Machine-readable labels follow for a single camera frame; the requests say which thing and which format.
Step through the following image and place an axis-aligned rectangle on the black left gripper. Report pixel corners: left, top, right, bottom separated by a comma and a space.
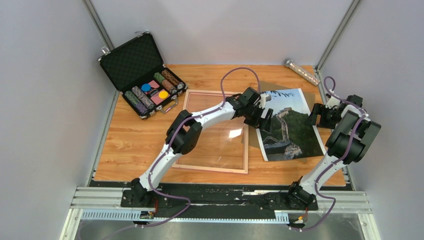
244, 105, 274, 135

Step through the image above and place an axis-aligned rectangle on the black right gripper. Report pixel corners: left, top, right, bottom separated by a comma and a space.
304, 103, 342, 130

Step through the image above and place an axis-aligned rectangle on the Great Wall photo print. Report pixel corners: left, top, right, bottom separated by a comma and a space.
256, 88, 326, 162

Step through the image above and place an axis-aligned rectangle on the wooden picture frame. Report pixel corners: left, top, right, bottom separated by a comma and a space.
172, 89, 249, 174

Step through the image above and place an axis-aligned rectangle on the brown backing board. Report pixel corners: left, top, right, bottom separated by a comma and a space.
248, 80, 316, 149

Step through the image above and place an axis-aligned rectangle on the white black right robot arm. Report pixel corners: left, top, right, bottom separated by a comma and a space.
284, 95, 381, 209

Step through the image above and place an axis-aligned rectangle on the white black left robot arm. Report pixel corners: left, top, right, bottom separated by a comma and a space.
130, 87, 273, 207

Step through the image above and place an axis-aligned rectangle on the glittery silver tube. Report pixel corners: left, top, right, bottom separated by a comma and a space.
283, 58, 321, 87

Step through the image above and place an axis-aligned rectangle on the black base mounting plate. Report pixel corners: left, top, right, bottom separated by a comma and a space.
89, 180, 354, 221

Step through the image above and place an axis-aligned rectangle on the yellow poker chip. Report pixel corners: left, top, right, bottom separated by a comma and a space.
158, 90, 169, 99

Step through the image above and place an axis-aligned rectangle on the blue poker chip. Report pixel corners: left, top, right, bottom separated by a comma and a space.
140, 83, 152, 92

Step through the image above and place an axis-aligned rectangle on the black poker chip case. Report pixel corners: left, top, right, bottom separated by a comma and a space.
97, 31, 188, 120

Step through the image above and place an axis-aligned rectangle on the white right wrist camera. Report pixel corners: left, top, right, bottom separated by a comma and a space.
325, 96, 341, 110

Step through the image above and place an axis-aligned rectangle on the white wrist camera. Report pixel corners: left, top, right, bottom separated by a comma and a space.
325, 96, 341, 110
258, 93, 272, 108

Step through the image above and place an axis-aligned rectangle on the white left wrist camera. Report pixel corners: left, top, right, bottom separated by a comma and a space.
258, 93, 272, 108

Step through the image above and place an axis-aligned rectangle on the aluminium enclosure post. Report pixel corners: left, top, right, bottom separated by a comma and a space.
315, 0, 362, 72
82, 0, 115, 55

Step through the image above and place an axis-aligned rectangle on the aluminium front rail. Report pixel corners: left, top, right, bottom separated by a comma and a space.
60, 186, 380, 240

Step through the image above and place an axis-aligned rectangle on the left aluminium enclosure post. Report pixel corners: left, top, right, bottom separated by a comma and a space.
82, 0, 115, 55

